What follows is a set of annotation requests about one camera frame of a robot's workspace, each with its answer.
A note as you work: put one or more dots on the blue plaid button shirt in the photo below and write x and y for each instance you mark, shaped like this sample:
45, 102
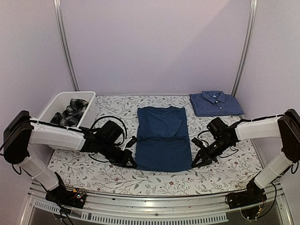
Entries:
214, 103

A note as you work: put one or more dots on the white plastic laundry bin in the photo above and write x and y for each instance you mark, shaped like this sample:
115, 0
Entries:
62, 100

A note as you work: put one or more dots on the aluminium front rail base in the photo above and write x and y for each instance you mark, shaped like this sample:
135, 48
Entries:
113, 209

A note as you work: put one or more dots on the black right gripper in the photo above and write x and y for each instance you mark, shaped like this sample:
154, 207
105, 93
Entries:
207, 158

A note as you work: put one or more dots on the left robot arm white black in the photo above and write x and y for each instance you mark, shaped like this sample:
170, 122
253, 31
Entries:
25, 130

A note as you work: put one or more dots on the teal blue garment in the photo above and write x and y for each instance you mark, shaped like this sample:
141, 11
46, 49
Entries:
163, 143

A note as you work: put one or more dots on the aluminium frame post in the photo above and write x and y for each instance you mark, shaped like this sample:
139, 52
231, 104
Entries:
246, 46
64, 44

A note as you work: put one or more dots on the left aluminium frame post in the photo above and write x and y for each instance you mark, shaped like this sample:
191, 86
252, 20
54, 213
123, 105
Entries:
64, 44

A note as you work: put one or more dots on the black white plaid garment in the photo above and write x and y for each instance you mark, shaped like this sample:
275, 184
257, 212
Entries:
72, 115

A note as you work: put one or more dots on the right aluminium frame post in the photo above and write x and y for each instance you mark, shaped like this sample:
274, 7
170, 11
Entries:
246, 46

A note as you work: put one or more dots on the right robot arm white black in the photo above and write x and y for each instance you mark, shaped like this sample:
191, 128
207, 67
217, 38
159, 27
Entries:
283, 128

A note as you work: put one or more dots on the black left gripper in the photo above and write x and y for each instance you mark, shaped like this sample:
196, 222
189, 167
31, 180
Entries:
122, 162

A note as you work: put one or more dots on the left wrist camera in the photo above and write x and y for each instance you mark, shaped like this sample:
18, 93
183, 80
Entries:
112, 133

